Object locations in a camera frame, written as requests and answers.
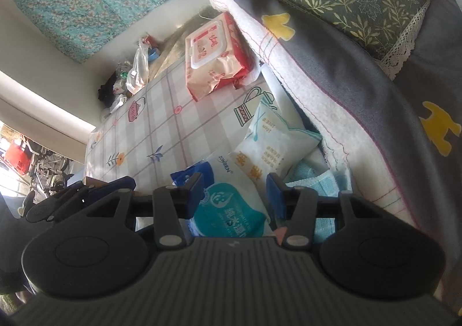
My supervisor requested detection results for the red pink wet wipes pack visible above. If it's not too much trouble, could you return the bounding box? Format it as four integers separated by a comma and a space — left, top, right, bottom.
186, 12, 259, 101

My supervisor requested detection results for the light blue towel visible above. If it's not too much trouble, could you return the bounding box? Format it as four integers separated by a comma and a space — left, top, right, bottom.
284, 160, 352, 243

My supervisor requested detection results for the small white plastic bag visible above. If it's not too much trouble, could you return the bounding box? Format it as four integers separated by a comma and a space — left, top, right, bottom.
126, 40, 149, 95

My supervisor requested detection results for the white cotton swab bag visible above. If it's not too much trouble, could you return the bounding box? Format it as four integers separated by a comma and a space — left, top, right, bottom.
230, 100, 322, 190

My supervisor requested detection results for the pink plush toy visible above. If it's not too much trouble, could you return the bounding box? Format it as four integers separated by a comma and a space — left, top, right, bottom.
273, 227, 287, 245

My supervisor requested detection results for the grey white quilted blanket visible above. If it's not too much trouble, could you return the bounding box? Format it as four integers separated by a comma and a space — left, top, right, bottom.
210, 0, 461, 311

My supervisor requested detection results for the blue teal wet wipes pack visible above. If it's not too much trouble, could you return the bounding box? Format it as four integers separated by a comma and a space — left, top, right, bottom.
171, 153, 273, 239

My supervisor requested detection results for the brown cardboard box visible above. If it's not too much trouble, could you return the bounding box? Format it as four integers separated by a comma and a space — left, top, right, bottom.
83, 177, 107, 188

